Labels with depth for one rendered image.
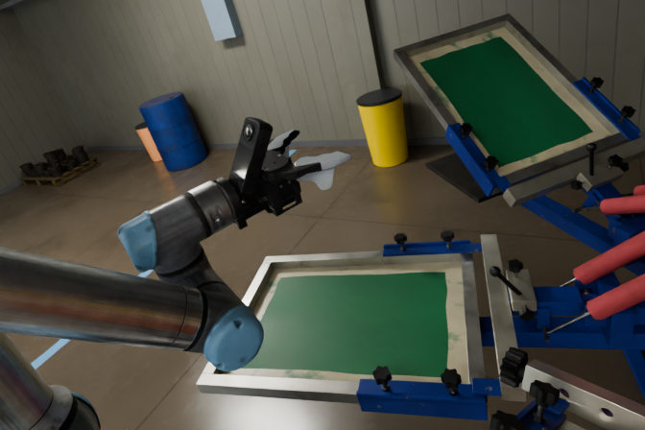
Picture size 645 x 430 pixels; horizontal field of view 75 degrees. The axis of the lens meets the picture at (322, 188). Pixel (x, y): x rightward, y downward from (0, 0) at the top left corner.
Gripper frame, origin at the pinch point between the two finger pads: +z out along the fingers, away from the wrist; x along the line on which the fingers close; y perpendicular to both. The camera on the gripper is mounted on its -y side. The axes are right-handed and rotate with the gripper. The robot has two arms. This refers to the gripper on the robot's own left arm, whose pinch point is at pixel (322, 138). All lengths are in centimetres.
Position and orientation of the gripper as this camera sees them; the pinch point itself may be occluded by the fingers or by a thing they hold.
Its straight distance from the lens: 72.9
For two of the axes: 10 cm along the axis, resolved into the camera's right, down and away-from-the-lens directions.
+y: 1.6, 8.2, 5.5
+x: 6.0, 3.6, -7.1
